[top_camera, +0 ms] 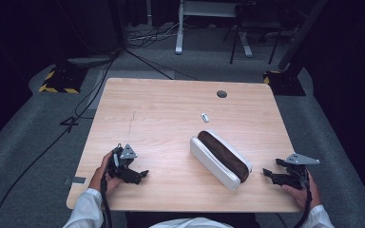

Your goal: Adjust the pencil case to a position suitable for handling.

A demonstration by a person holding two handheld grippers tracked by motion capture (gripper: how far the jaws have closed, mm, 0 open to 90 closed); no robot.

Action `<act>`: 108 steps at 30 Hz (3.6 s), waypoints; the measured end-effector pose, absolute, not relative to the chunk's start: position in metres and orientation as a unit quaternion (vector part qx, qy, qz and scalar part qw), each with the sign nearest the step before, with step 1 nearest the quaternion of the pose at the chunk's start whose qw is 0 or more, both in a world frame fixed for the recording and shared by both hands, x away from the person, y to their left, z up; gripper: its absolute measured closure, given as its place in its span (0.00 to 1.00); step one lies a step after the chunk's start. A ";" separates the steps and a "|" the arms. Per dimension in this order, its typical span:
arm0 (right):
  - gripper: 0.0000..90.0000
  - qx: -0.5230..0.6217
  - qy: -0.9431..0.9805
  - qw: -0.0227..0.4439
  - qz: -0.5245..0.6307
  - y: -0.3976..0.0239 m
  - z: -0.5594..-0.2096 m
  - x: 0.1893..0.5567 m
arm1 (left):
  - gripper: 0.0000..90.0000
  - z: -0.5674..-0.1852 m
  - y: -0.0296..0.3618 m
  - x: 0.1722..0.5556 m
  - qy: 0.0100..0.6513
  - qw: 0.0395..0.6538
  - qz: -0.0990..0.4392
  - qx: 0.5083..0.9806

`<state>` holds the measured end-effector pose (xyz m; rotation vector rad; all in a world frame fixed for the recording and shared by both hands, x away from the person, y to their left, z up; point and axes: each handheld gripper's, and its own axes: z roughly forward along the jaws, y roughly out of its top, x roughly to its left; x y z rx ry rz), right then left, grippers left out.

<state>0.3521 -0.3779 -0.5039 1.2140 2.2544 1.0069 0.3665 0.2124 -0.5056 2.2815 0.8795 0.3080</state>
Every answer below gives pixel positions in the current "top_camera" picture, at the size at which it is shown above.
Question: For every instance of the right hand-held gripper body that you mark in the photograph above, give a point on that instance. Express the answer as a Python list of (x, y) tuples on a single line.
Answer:
[(297, 172)]

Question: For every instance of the black metal chair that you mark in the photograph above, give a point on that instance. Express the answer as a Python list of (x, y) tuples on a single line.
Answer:
[(256, 25)]

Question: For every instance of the person's right hand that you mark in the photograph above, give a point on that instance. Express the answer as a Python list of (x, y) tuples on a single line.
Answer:
[(305, 196)]

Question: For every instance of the white pencil case brown lining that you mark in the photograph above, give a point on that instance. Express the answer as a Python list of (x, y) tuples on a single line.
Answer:
[(220, 160)]

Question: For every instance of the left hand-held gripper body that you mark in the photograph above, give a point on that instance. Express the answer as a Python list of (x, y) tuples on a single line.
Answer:
[(119, 162)]

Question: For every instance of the white desk frame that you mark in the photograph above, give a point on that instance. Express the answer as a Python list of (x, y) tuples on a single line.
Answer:
[(179, 34)]

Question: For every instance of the person's torso white shirt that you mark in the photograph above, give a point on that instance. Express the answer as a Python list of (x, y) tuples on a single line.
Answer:
[(191, 223)]

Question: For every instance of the grey label tag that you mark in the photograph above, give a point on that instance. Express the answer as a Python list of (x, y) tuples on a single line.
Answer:
[(77, 180)]

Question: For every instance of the person's left hand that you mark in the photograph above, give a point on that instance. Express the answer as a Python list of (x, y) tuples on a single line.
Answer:
[(99, 177)]

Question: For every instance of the small white eraser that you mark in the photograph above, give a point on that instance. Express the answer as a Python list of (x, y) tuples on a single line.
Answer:
[(205, 117)]

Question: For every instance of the yellow black striped stand base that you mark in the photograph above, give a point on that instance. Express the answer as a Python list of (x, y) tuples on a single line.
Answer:
[(285, 83), (64, 80)]

